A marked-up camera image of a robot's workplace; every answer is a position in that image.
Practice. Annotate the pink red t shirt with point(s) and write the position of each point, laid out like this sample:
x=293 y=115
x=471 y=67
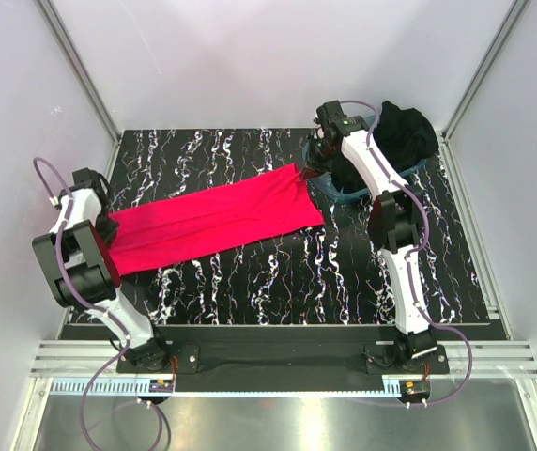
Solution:
x=167 y=232

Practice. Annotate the right aluminium frame post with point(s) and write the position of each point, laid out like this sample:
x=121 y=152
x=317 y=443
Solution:
x=494 y=50

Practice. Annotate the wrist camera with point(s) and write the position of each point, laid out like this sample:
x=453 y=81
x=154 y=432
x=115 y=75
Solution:
x=332 y=115
x=87 y=178

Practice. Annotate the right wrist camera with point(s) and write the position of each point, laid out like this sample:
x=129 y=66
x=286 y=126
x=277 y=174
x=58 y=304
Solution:
x=332 y=115

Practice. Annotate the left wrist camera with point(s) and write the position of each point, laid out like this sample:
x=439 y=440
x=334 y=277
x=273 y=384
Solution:
x=87 y=178

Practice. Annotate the black t shirt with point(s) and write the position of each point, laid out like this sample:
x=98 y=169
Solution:
x=405 y=137

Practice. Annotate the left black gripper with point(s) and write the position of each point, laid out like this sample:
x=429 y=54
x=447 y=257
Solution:
x=109 y=233

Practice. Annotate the left aluminium frame post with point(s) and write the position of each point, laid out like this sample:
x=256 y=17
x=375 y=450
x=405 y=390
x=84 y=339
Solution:
x=69 y=50

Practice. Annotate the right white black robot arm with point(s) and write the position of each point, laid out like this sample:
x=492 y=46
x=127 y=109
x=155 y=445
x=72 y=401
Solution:
x=398 y=226

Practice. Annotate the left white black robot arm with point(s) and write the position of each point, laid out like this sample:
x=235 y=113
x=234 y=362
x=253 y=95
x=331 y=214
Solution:
x=80 y=273

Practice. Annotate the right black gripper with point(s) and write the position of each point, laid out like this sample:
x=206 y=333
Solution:
x=314 y=169

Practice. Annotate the aluminium frame post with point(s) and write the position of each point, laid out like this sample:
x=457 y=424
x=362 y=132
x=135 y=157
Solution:
x=69 y=50
x=494 y=50

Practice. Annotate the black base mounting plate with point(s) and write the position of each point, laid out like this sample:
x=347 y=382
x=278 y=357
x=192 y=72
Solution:
x=321 y=354

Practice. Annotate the teal transparent plastic bin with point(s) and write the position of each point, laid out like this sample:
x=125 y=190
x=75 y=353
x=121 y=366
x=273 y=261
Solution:
x=361 y=150

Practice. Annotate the white slotted cable duct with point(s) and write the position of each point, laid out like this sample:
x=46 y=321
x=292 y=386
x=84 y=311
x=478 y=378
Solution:
x=187 y=387

